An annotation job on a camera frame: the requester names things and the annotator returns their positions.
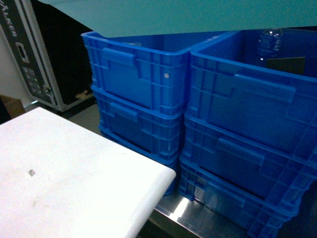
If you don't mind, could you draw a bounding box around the black flight case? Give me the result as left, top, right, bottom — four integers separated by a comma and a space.
0, 0, 93, 112

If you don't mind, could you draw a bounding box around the blue crate top right stack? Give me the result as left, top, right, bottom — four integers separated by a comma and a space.
187, 29, 317, 163

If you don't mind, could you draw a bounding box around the blue crate bottom right stack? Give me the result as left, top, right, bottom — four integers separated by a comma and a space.
178, 155, 301, 238

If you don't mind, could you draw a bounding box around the clear plastic bottle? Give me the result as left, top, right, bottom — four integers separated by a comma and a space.
257, 28, 283, 67

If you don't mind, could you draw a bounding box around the light blue plastic tray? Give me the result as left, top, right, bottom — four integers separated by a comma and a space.
47, 0, 317, 37

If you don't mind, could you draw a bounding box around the blue crate top left stack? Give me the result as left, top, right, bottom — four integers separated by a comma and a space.
81, 31, 221, 117

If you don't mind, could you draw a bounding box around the blue crate stack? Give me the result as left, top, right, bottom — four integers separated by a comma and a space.
81, 31, 221, 117
92, 85, 185, 196
178, 155, 301, 238
182, 116, 317, 209
187, 29, 317, 163

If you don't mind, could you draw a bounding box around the blue crate lower left stack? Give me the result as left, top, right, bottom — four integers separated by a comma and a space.
92, 85, 185, 196

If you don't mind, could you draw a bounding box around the blue crate middle right stack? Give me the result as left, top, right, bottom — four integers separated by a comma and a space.
182, 116, 317, 209

